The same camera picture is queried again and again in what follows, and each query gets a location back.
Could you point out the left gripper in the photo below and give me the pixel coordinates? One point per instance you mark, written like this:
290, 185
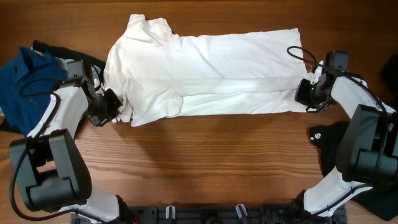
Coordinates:
117, 104

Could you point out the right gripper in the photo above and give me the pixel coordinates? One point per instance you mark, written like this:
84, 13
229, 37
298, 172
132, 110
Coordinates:
302, 93

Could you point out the white polo shirt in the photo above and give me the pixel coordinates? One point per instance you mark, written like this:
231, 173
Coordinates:
159, 74

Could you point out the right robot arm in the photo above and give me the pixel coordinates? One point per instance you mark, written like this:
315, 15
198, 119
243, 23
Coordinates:
366, 156

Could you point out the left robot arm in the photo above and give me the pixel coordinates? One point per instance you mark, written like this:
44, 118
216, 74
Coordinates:
50, 177

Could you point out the folded light denim jeans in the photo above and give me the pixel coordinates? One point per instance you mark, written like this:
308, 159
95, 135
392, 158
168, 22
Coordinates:
64, 55

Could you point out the folded black garment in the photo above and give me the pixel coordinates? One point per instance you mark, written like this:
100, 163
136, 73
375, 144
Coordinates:
35, 70

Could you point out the folded blue shirt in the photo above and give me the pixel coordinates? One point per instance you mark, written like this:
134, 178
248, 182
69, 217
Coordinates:
25, 84

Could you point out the black garment pile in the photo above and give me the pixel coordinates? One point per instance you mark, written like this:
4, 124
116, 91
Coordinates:
381, 202

